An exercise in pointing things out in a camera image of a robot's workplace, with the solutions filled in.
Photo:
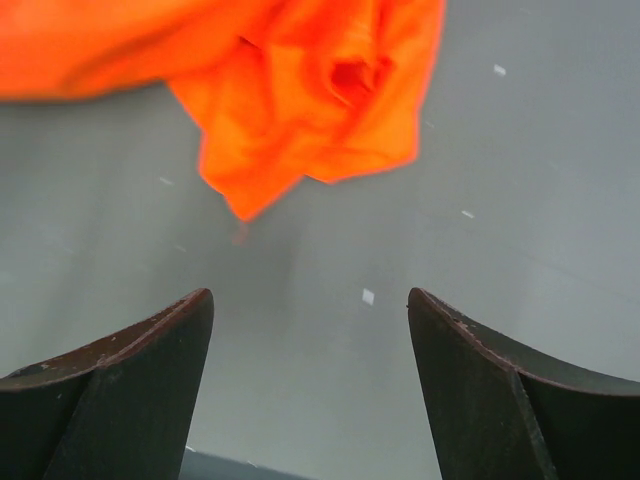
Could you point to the orange t shirt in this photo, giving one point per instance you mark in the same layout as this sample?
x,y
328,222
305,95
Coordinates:
x,y
281,90

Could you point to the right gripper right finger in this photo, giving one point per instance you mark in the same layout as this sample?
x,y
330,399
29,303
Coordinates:
x,y
499,409

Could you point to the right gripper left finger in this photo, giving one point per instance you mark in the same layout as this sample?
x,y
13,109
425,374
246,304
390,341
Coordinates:
x,y
119,407

